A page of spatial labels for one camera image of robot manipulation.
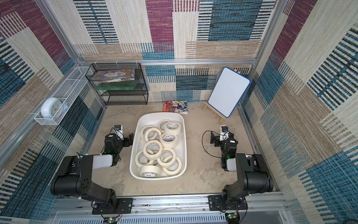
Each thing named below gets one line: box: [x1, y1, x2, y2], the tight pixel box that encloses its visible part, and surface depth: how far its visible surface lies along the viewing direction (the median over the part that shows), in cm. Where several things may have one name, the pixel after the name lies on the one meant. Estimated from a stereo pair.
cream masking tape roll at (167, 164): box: [157, 147, 176, 168], surface depth 83 cm
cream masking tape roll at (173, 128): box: [164, 120, 182, 136], surface depth 99 cm
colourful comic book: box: [162, 100, 189, 115], surface depth 117 cm
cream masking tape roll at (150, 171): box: [139, 165, 161, 178], surface depth 80 cm
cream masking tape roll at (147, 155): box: [142, 140, 154, 161], surface depth 83 cm
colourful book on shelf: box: [89, 68, 136, 84], surface depth 83 cm
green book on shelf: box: [94, 81, 140, 91], surface depth 96 cm
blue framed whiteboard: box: [207, 66, 252, 119], surface depth 93 cm
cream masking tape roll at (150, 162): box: [135, 150, 155, 168], surface depth 84 cm
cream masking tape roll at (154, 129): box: [144, 127, 162, 142], surface depth 94 cm
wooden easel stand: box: [202, 101, 227, 126], surface depth 108 cm
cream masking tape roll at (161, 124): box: [157, 119, 172, 134], surface depth 107 cm
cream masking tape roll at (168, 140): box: [159, 133, 179, 149], surface depth 89 cm
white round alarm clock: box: [40, 97, 69, 120], surface depth 64 cm
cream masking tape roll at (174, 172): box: [162, 156, 182, 176], surface depth 84 cm
